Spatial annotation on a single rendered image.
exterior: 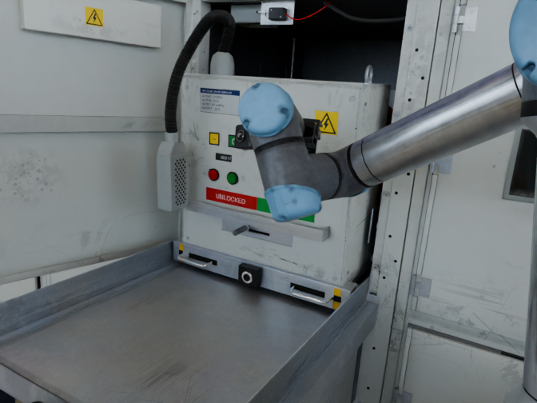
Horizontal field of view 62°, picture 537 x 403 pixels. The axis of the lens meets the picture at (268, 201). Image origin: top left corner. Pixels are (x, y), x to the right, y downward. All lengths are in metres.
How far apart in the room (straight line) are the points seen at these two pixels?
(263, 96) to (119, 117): 0.72
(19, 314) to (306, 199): 0.68
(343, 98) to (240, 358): 0.58
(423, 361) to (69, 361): 0.80
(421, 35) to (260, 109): 0.58
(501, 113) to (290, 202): 0.28
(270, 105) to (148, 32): 0.76
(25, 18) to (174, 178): 0.48
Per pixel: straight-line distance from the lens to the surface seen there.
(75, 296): 1.15
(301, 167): 0.63
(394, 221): 1.15
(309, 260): 1.12
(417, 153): 0.65
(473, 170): 1.08
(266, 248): 1.17
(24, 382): 0.94
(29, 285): 2.17
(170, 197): 1.16
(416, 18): 1.13
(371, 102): 1.06
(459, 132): 0.62
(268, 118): 0.62
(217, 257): 1.25
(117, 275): 1.22
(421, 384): 1.27
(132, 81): 1.33
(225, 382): 0.87
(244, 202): 1.16
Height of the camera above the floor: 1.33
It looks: 13 degrees down
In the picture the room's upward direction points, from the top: 4 degrees clockwise
